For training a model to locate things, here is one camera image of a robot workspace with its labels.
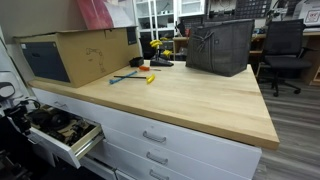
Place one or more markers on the cardboard box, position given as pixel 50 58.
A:
pixel 83 56

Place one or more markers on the small wooden side table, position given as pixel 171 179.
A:
pixel 180 39

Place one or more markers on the white wall cabinet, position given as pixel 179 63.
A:
pixel 191 8

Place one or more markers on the dark grey tote bag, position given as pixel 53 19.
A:
pixel 220 46

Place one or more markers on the blue hand tool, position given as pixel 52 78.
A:
pixel 121 78

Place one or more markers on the white partition panel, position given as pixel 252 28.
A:
pixel 13 63

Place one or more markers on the white shelving unit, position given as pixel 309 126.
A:
pixel 154 15

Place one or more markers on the small black box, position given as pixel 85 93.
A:
pixel 136 62

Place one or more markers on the white workbench with wooden top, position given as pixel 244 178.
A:
pixel 186 96

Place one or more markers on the black tool stand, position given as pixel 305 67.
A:
pixel 161 62

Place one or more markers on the white box with red logo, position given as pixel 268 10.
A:
pixel 311 15

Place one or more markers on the black office chair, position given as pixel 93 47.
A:
pixel 283 43

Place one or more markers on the black round bag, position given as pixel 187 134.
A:
pixel 50 119

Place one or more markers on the dark pegboard panel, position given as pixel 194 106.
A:
pixel 253 8

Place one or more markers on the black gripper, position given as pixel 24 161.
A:
pixel 17 116

